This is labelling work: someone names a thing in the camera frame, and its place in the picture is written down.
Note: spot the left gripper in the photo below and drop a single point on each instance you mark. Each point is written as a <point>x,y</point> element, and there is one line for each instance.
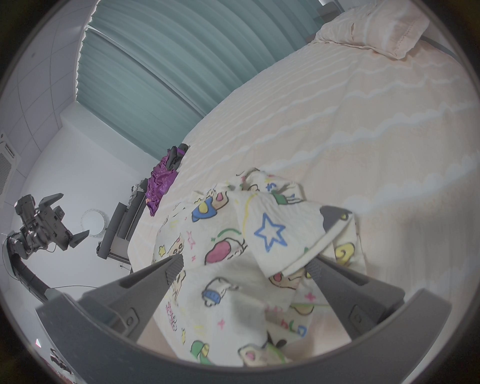
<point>50,232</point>

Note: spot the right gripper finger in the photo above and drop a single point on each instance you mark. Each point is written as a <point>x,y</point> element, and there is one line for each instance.
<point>352,300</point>

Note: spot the white printed pyjama top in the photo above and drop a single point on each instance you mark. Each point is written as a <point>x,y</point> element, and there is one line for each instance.
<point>232,281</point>

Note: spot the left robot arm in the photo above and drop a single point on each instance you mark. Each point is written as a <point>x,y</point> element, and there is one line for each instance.
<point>26,240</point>

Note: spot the pile of clothes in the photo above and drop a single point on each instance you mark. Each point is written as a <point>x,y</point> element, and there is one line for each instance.
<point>161,183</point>

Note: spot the bed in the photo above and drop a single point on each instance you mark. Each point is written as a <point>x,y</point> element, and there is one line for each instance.
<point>337,131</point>

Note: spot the dark grey chest of drawers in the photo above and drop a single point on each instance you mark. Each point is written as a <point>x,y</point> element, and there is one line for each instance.
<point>120,232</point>

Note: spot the white ceiling air conditioner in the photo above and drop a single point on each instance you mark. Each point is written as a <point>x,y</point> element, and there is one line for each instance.
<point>6,161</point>

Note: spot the blue-green curtain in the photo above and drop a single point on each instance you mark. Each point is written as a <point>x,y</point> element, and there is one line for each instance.
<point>187,67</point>

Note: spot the pink striped pillow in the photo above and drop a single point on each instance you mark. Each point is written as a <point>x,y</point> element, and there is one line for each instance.
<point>375,30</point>

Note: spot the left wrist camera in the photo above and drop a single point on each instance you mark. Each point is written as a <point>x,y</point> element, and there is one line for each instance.
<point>59,213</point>

